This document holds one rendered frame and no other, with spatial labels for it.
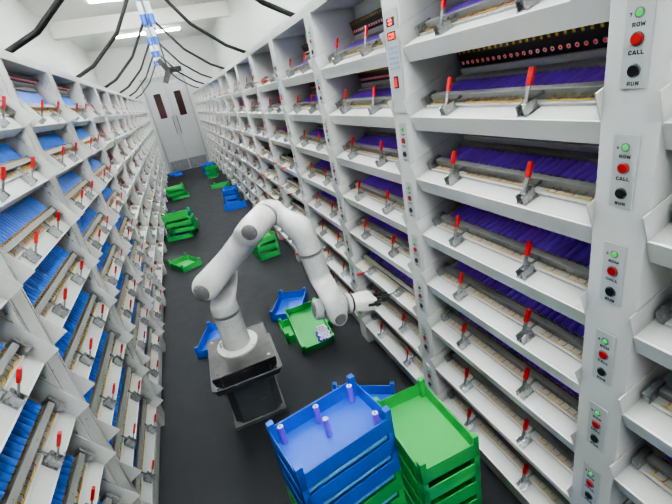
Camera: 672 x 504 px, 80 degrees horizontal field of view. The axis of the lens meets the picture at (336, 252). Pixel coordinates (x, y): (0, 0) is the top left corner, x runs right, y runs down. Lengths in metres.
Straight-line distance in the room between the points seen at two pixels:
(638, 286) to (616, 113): 0.30
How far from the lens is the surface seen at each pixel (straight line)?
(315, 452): 1.24
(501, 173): 1.11
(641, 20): 0.79
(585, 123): 0.85
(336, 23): 1.97
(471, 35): 1.05
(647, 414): 1.05
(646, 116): 0.79
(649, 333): 0.93
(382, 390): 2.03
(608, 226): 0.86
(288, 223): 1.46
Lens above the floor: 1.41
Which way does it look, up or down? 23 degrees down
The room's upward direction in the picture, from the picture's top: 11 degrees counter-clockwise
